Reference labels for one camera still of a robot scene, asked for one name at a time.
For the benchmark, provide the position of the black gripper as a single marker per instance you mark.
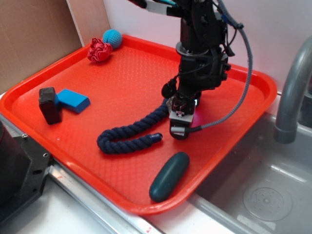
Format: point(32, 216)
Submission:
point(195, 74)

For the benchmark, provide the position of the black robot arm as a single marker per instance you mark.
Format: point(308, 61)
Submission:
point(202, 49)

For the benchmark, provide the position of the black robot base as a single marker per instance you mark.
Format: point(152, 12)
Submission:
point(23, 171)

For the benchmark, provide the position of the dark green oblong capsule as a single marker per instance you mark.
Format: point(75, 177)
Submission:
point(168, 177)

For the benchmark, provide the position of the red plastic tray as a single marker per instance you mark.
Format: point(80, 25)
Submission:
point(122, 90)

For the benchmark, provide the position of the blue crocheted ball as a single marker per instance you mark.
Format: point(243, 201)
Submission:
point(112, 37)

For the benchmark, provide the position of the red crumpled fabric ball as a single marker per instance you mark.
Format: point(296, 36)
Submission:
point(98, 50)

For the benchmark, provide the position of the grey faucet spout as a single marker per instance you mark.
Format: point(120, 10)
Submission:
point(295, 106)

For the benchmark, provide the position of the blue wedge block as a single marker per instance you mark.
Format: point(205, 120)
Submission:
point(73, 101)

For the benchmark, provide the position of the grey sink basin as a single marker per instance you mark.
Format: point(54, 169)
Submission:
point(261, 186)

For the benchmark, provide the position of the black rectangular block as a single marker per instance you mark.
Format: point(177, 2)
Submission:
point(49, 105)

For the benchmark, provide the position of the brown cardboard panel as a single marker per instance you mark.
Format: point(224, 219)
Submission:
point(33, 35)

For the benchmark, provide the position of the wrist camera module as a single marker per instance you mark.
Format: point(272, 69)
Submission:
point(179, 122)

